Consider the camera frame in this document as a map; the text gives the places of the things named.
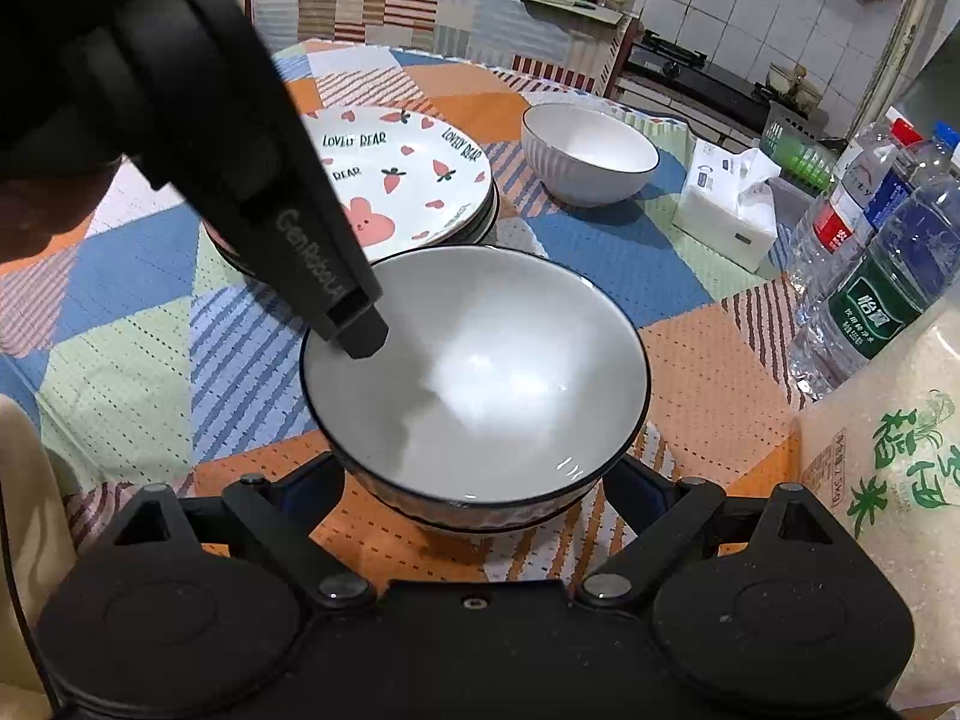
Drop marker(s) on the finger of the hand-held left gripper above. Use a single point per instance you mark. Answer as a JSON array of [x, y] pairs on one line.
[[360, 330]]

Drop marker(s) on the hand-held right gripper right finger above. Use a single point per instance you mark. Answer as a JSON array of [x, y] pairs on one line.
[[637, 481]]

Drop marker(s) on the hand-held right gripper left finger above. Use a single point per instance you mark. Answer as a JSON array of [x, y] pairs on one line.
[[300, 476]]

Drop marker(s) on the pink bunny print plate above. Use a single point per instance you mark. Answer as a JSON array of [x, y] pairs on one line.
[[420, 165]]

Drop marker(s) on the person's left hand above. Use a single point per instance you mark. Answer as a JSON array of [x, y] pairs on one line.
[[45, 210]]

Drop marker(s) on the checked patchwork tablecloth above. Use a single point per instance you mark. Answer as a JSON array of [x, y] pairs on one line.
[[150, 315]]

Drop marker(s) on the clear rice bag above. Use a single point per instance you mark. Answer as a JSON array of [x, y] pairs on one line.
[[885, 540]]

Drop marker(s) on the striped patchwork counter cloth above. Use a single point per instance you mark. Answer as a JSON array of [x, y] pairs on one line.
[[420, 15]]

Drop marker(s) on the white tissue box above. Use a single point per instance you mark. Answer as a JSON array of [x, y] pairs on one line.
[[720, 217]]

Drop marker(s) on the beige cloth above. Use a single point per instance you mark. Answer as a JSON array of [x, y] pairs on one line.
[[30, 540]]

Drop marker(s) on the green label water bottle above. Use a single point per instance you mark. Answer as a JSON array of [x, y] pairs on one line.
[[877, 307]]

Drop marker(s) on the red label water bottle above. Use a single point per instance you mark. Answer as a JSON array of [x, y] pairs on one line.
[[832, 229]]

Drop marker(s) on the green plastic basket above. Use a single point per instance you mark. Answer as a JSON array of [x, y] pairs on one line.
[[799, 157]]

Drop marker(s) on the cutting board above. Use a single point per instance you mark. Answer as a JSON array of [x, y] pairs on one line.
[[577, 1]]

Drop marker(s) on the clear white cap water bottle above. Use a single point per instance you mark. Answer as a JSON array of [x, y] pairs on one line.
[[862, 157]]

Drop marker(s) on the black gas stove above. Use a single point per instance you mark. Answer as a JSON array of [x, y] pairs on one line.
[[697, 79]]

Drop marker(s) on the pale cooking pot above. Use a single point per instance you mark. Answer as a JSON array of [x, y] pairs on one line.
[[791, 86]]

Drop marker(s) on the blue cap water bottle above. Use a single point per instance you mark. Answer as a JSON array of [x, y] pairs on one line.
[[930, 165]]

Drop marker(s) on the grey metal panel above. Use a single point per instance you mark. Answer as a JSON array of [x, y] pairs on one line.
[[934, 90]]

